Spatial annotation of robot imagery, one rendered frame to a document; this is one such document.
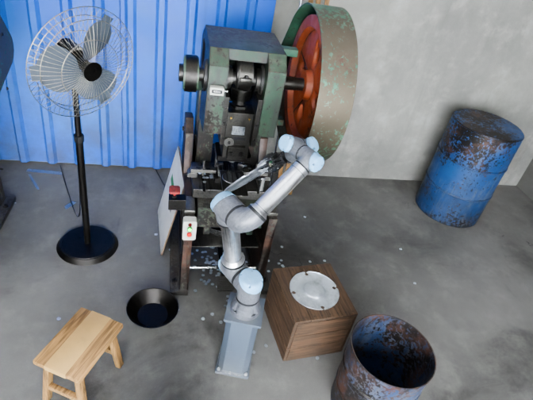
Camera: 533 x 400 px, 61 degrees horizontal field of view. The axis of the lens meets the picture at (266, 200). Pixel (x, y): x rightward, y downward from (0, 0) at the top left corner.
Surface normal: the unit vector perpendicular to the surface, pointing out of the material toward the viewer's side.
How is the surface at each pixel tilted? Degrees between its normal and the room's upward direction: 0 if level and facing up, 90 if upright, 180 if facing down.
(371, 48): 90
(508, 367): 0
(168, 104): 90
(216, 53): 45
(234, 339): 90
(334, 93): 74
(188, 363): 0
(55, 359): 0
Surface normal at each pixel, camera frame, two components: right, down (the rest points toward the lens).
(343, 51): 0.23, -0.11
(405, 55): 0.16, 0.60
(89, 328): 0.17, -0.80
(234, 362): -0.11, 0.57
